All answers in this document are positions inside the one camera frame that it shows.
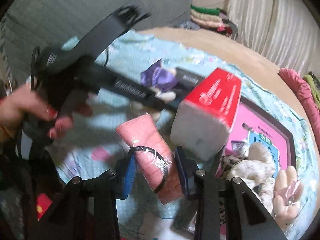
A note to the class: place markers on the gray quilted headboard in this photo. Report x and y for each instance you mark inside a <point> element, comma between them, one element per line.
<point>43,23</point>

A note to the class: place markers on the folded clothes stack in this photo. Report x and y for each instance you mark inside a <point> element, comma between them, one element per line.
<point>215,20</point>

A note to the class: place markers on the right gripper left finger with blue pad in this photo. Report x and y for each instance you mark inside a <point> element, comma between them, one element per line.
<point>126,171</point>

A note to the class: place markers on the tan round mattress cover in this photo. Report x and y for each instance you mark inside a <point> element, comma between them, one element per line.
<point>257,67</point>

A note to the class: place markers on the green blanket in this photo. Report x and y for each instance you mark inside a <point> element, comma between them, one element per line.
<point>313,82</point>

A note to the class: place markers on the white floral fabric scrunchie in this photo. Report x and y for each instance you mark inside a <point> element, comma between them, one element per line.
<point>256,168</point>

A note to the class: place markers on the Hello Kitty blue bedsheet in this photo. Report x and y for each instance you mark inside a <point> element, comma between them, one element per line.
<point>93,147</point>

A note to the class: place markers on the purple tray with pink book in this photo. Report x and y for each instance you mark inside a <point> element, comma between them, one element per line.
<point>246,217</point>

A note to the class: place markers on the pink quilted comforter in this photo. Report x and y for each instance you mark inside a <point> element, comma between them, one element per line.
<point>302,91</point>

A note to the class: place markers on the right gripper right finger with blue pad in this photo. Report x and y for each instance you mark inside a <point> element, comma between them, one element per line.
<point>186,169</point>

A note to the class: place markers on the pink packaged item black band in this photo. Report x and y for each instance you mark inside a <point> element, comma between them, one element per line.
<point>153,156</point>

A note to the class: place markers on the pink plush flower bear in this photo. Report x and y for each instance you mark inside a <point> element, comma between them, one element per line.
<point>287,193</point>

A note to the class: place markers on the red tissue pack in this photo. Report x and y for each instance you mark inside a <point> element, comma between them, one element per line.
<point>205,117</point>

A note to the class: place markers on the cream plush toy purple bow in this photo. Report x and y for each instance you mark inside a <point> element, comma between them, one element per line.
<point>159,80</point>

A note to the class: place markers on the leopard print scrunchie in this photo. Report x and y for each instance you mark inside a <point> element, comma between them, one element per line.
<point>227,162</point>

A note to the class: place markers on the white curtains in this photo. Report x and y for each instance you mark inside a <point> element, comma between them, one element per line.
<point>283,31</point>

